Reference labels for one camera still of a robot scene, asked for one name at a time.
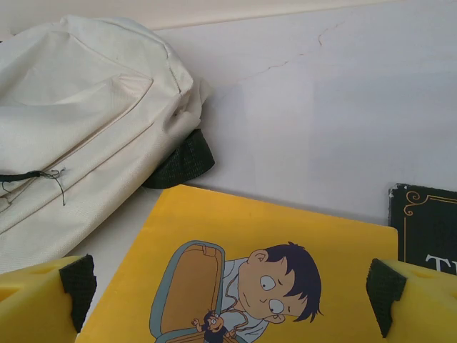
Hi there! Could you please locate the cream fabric backpack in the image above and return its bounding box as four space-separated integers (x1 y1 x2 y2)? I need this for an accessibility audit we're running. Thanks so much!
0 14 216 272

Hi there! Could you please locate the dark Three Days book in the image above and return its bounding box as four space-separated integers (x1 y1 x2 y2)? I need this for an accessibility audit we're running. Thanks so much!
387 182 457 278

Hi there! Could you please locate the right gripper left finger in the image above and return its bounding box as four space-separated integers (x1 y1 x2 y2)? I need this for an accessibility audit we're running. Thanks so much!
0 254 97 343

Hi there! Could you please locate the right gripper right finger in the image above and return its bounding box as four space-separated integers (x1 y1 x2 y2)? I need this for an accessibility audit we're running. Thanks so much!
366 257 457 343

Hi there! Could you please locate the yellow cartoon boy book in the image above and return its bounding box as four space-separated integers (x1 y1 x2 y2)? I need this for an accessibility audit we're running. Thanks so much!
76 184 399 343

